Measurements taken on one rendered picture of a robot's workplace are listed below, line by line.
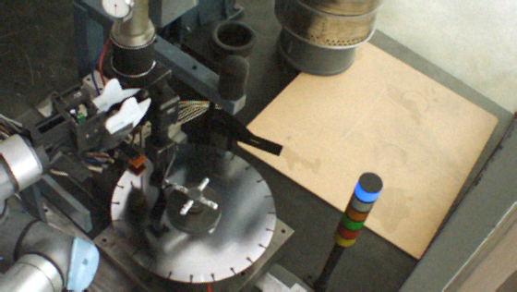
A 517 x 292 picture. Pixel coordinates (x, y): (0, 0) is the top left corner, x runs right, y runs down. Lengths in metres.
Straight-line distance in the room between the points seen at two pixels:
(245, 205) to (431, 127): 0.73
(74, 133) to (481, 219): 0.61
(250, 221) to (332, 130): 0.53
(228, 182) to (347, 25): 0.58
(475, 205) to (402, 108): 1.36
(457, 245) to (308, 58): 1.32
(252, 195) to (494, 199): 0.87
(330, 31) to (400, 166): 0.40
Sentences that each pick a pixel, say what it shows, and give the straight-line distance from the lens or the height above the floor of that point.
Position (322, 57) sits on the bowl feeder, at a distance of 1.79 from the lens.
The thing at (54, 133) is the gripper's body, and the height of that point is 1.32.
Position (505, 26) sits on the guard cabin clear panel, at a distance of 1.94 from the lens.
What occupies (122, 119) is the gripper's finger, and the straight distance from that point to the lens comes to 0.98.
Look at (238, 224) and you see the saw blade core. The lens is 1.26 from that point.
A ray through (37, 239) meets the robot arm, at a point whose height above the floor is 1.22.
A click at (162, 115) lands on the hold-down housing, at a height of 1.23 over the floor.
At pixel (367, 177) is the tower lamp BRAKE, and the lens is 1.12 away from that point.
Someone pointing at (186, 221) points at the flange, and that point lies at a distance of 1.24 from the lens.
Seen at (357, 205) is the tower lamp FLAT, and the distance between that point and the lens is 1.14.
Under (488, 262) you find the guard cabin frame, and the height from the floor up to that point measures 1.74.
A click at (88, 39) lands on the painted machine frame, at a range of 1.62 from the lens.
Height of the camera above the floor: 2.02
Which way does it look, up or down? 50 degrees down
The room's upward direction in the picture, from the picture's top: 12 degrees clockwise
